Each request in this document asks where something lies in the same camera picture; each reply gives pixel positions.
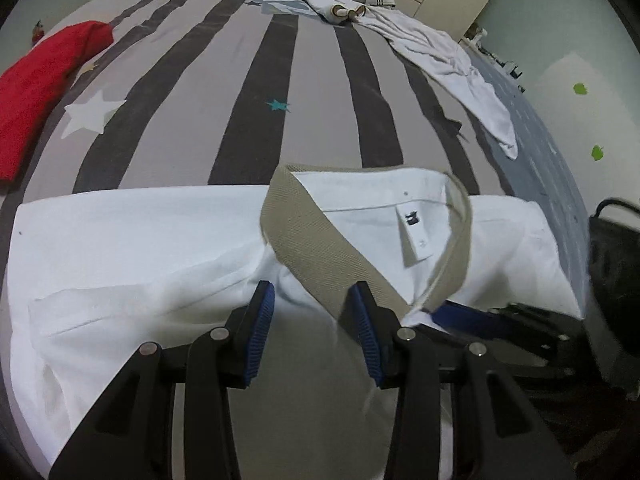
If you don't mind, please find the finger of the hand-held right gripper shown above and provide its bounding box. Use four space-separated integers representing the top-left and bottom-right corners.
431 301 506 337

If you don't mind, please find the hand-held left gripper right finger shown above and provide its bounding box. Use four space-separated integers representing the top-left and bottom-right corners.
347 280 576 480

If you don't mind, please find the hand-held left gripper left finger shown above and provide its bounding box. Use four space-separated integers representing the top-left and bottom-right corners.
47 280 277 480

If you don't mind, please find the white polo shirt beige collar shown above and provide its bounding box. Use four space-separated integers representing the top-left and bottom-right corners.
9 162 586 471

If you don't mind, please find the black bag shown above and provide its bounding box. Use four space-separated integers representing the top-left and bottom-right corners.
587 197 640 401

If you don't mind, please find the star striped bedsheet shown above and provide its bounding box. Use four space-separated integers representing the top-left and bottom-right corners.
0 0 593 480

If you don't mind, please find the white long-sleeved garment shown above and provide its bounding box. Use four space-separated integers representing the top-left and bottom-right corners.
285 0 519 161

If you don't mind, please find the red cloth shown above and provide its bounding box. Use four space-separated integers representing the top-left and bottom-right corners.
0 21 115 181

